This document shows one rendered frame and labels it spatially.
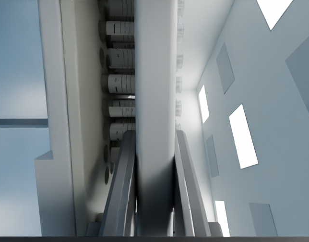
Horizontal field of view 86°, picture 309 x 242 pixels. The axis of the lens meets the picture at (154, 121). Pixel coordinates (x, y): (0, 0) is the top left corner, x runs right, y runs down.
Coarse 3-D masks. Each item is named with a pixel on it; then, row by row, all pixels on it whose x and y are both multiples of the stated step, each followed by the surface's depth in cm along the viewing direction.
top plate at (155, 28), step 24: (144, 0) 7; (168, 0) 7; (144, 24) 7; (168, 24) 7; (144, 48) 7; (168, 48) 8; (144, 72) 8; (168, 72) 8; (144, 96) 8; (168, 96) 8; (144, 120) 8; (168, 120) 8; (144, 144) 8; (168, 144) 8; (144, 168) 8; (168, 168) 8; (144, 192) 8; (168, 192) 8; (144, 216) 9; (168, 216) 9
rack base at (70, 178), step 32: (64, 0) 7; (96, 0) 10; (64, 32) 7; (96, 32) 10; (64, 64) 8; (96, 64) 10; (64, 96) 8; (96, 96) 10; (128, 96) 26; (64, 128) 8; (96, 128) 10; (64, 160) 8; (96, 160) 10; (64, 192) 8; (96, 192) 10; (64, 224) 9
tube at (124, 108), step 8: (104, 104) 12; (112, 104) 12; (120, 104) 12; (128, 104) 12; (176, 104) 12; (104, 112) 12; (112, 112) 12; (120, 112) 12; (128, 112) 12; (176, 112) 12
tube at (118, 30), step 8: (104, 24) 11; (112, 24) 11; (120, 24) 11; (128, 24) 11; (104, 32) 11; (112, 32) 11; (120, 32) 11; (128, 32) 11; (104, 40) 11; (112, 40) 11; (120, 40) 11; (128, 40) 11
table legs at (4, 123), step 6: (0, 120) 91; (6, 120) 91; (12, 120) 91; (18, 120) 91; (24, 120) 91; (30, 120) 91; (36, 120) 91; (42, 120) 91; (0, 126) 91; (6, 126) 91; (12, 126) 91; (18, 126) 91; (24, 126) 91; (30, 126) 92; (36, 126) 92; (42, 126) 92
